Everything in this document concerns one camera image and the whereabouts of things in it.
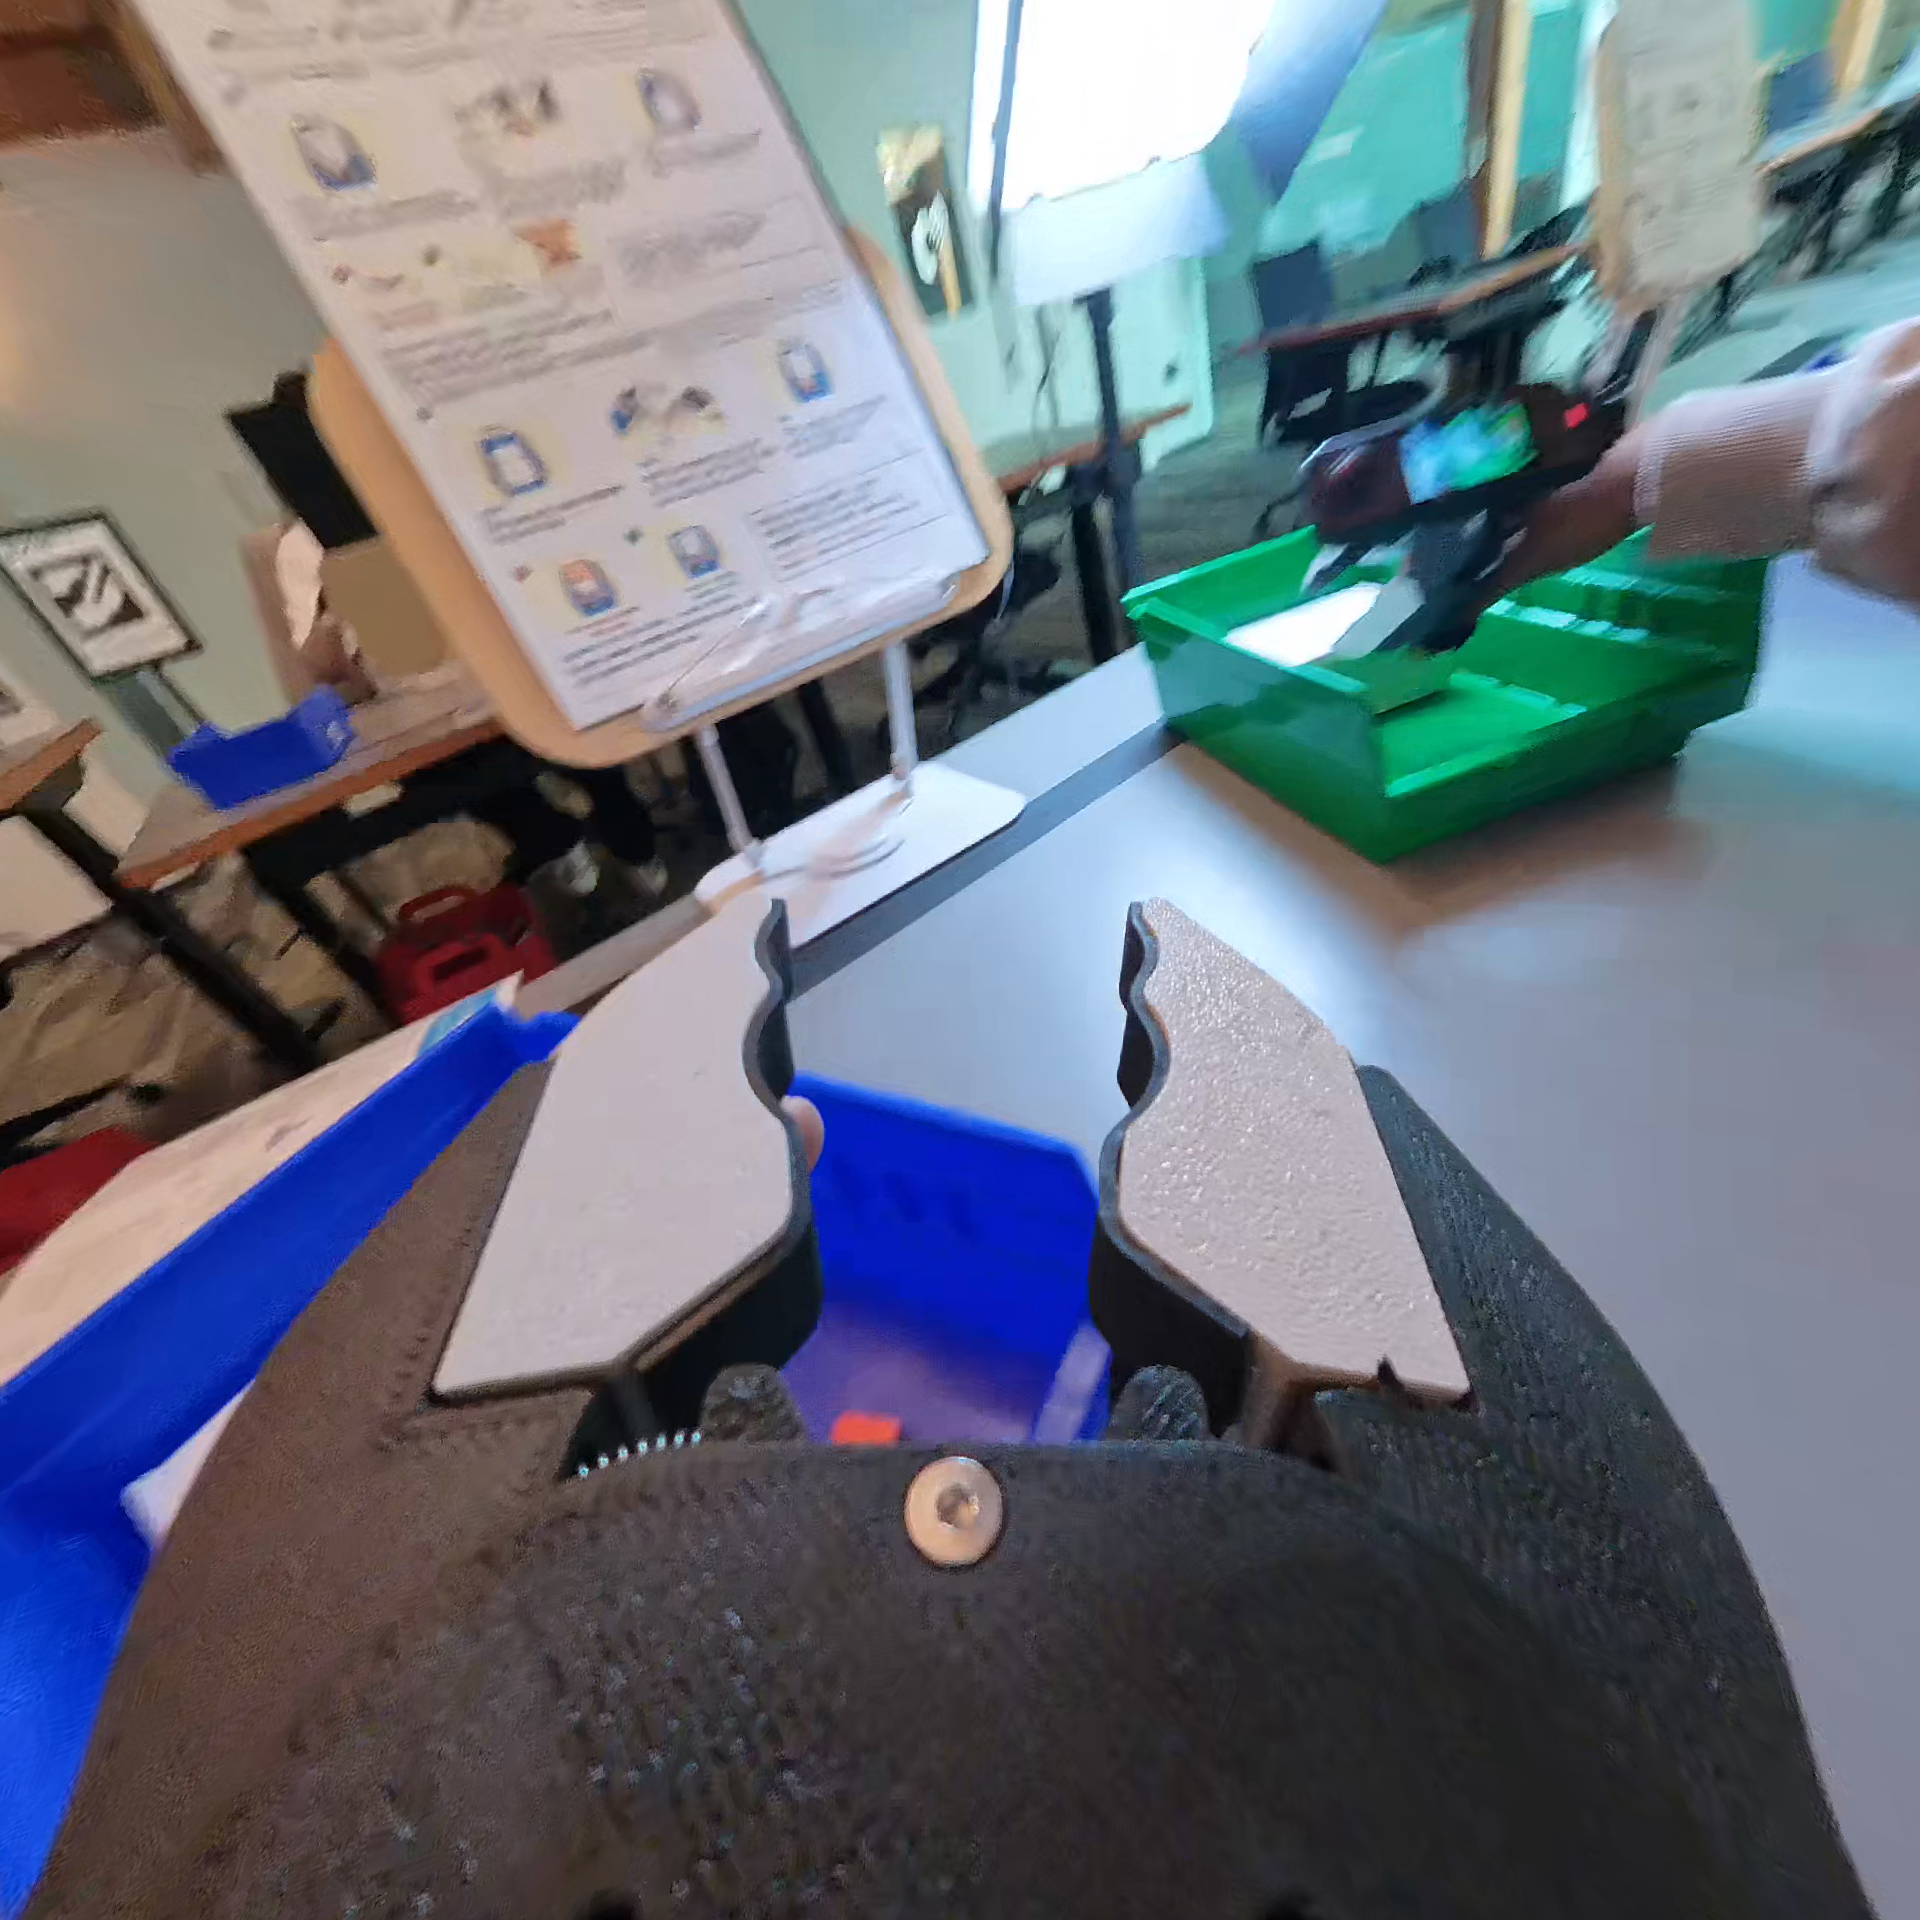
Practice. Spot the white metal stand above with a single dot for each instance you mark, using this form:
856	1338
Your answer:
902	840

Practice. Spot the orange cube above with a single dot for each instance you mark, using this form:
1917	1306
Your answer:
862	1429

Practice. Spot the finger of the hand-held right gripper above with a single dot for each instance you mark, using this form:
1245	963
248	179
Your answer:
1372	617

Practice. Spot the white sign on black pole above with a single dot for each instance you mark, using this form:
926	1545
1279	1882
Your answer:
1110	224

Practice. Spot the person's right hand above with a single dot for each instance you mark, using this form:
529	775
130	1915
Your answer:
1576	503

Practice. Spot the brown cardboard sheet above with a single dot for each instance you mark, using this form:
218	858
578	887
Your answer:
360	615

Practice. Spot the wooden table with black legs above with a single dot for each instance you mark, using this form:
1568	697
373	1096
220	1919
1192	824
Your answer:
301	802

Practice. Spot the black panel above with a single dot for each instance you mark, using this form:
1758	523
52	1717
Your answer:
301	450

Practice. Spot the red toolbox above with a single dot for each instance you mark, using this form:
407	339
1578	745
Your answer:
458	953

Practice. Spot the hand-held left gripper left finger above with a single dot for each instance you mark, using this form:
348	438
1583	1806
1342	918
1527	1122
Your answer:
630	1170

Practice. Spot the green plastic bin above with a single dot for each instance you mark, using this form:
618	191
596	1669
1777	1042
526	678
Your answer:
1500	750

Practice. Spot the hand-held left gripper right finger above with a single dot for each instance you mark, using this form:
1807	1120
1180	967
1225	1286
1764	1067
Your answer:
1277	1170

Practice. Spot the hanging instruction sheet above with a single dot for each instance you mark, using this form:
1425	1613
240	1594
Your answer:
1674	150

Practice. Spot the large blue plastic bin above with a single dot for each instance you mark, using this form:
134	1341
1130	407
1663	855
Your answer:
961	1201

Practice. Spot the small blue plastic bin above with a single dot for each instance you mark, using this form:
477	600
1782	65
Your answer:
264	745

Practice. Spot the wooden display board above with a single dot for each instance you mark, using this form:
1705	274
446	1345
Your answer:
450	600

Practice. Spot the dark framed wall picture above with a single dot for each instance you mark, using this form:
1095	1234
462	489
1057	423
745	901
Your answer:
926	224

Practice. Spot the printed instruction sheet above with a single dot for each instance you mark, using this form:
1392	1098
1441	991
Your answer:
599	375

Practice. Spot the black framed picture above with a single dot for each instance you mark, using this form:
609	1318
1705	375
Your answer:
89	592

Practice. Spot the person's right forearm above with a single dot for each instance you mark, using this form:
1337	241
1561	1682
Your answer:
1770	450

